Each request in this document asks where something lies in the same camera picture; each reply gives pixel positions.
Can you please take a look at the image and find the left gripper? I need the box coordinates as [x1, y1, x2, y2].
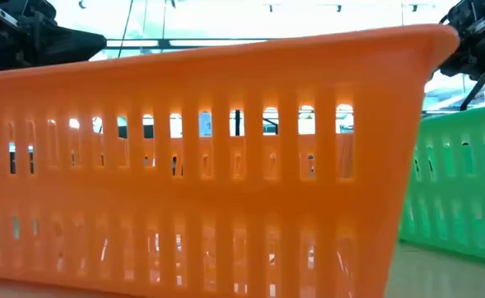
[0, 0, 108, 74]

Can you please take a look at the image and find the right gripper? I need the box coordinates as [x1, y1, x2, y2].
[439, 0, 485, 82]

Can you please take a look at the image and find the green plastic basket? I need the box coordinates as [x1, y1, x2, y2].
[398, 102, 485, 266]

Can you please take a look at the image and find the orange plastic basket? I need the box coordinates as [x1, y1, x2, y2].
[0, 23, 461, 298]

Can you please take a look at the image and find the black ceiling beam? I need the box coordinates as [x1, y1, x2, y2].
[103, 37, 271, 51]

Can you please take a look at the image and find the thin black cable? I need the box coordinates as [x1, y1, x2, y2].
[117, 0, 135, 59]

